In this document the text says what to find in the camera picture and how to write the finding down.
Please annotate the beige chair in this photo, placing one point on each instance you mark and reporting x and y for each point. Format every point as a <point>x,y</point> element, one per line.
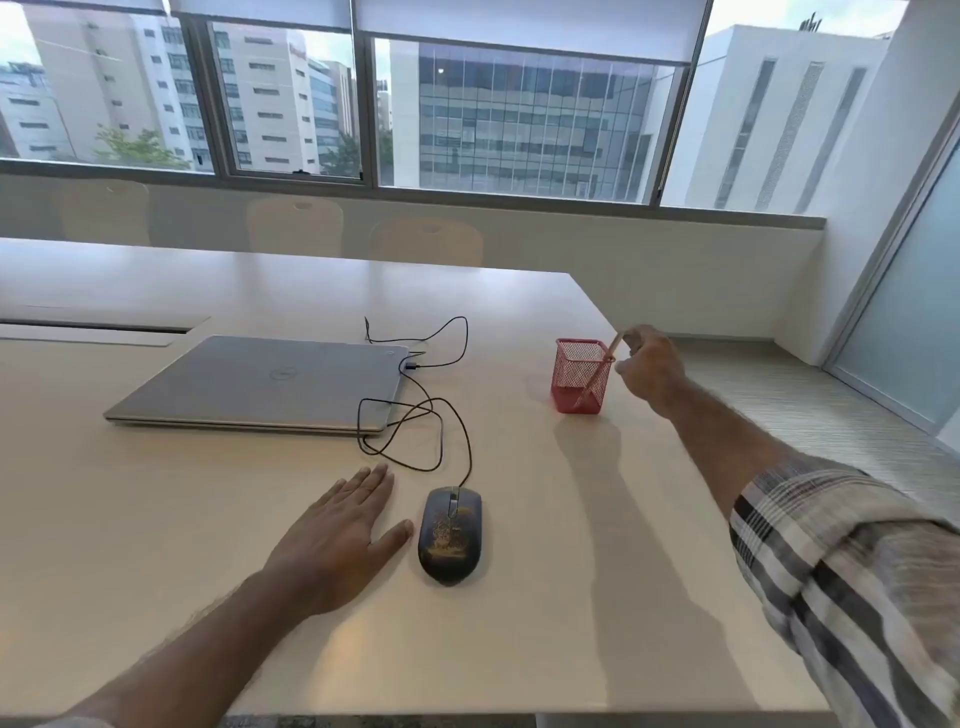
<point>427,244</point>
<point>105,214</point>
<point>296,229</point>

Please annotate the black dusty computer mouse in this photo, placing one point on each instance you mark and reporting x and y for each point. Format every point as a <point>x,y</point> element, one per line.
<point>450,540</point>

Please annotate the person's left forearm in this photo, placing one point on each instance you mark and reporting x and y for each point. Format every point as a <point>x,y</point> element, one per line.
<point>187,660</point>

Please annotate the grey closed laptop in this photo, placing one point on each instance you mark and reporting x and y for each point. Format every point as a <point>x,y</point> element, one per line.
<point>262,382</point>

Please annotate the person's left hand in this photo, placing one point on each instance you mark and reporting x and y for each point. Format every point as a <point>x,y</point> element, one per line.
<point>330,547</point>

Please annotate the red mesh pen holder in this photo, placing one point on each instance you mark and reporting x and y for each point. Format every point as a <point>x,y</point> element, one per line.
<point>568,375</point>

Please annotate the person's right hand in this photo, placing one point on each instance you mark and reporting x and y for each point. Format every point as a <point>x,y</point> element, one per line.
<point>656,367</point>

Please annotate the grey window frame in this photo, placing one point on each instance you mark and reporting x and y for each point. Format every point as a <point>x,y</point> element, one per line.
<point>214,112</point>

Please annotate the frosted glass door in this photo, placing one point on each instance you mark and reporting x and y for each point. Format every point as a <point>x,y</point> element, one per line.
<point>915,315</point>

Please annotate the wooden brush with pink bristles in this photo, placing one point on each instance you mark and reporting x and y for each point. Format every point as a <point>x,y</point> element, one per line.
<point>600,373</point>

